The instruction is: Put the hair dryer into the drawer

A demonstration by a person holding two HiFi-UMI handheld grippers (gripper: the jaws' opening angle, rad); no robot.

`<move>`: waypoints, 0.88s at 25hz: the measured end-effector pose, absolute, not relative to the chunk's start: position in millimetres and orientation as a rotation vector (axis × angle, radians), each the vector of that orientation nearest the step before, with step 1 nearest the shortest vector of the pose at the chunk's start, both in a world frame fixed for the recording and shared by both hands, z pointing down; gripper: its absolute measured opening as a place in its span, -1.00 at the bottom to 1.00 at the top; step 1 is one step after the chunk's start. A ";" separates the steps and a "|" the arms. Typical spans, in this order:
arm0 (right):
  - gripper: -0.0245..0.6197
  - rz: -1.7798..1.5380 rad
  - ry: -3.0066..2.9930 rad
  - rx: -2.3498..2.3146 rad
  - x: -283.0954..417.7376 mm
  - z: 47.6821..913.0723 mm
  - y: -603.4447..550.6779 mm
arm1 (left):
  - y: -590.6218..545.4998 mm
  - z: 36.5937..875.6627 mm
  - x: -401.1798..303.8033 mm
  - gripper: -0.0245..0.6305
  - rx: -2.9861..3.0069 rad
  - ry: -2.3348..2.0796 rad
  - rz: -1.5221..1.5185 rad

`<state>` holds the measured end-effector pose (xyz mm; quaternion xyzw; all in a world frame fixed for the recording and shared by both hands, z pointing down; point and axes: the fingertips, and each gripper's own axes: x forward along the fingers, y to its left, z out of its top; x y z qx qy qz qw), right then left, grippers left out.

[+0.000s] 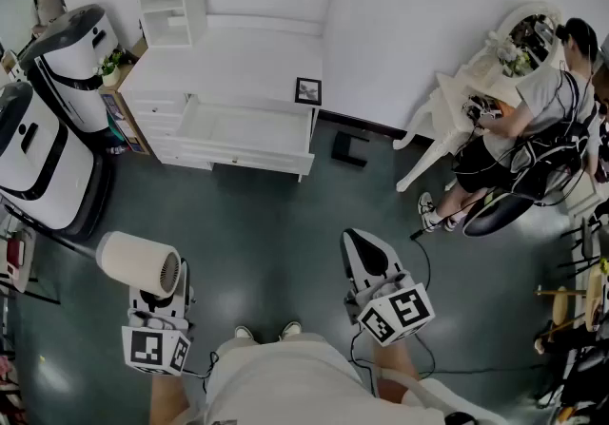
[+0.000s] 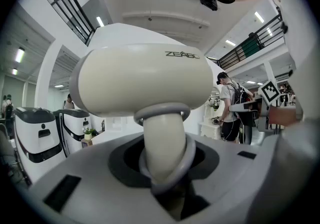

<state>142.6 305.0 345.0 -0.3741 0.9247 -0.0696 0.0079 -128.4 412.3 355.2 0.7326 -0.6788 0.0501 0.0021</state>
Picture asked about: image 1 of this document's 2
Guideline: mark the white and black mobile robot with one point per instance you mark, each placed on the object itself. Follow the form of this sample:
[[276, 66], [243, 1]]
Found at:
[[76, 62], [43, 166]]

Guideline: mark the white dresser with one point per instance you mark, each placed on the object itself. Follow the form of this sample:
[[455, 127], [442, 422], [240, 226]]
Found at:
[[247, 57]]

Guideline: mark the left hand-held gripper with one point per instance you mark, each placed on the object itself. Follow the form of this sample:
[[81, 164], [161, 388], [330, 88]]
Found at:
[[157, 347]]

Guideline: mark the black oval stool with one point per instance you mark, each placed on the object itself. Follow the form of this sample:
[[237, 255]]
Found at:
[[495, 216]]

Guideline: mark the wooden cabinet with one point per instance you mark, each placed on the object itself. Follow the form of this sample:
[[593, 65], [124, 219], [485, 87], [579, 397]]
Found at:
[[128, 128]]

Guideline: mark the black box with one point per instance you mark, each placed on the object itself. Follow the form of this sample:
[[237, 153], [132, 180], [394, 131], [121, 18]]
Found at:
[[347, 149]]

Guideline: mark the person's right white shoe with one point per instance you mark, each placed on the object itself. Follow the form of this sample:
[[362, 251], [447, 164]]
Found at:
[[291, 330]]

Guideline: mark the large white drawer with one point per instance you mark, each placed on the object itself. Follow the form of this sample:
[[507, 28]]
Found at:
[[242, 128]]

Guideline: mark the round wooden table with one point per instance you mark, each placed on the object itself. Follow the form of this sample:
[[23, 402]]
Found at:
[[595, 299]]

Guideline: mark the black picture frame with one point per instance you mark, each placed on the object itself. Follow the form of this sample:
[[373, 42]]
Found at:
[[308, 91]]

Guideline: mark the person's right forearm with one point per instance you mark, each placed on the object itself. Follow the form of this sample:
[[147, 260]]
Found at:
[[395, 361]]

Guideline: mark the white vanity table with mirror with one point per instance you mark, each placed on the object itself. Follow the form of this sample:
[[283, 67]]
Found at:
[[428, 128]]

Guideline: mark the white flower bouquet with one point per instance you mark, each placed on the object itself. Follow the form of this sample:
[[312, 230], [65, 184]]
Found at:
[[511, 54]]

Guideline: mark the person's left forearm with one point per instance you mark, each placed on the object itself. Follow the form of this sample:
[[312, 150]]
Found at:
[[166, 399]]

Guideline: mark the person's left white shoe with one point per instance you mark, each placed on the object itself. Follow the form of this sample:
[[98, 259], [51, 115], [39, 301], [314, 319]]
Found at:
[[244, 333]]

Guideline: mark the potted plant in white pot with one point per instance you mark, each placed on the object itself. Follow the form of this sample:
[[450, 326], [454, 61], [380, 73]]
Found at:
[[111, 73]]

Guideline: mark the wooden stool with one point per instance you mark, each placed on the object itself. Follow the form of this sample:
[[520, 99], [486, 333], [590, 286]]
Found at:
[[561, 304]]

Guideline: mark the person's cream clothing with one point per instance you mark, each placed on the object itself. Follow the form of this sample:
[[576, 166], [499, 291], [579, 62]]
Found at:
[[285, 380]]

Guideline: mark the person's white shoe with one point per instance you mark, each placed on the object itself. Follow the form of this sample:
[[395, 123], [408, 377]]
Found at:
[[291, 330], [244, 333]]

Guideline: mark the cream cylindrical device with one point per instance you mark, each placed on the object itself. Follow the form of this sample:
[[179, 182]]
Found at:
[[138, 264]]

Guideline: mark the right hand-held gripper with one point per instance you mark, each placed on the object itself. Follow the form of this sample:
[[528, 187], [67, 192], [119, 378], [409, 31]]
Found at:
[[395, 314]]

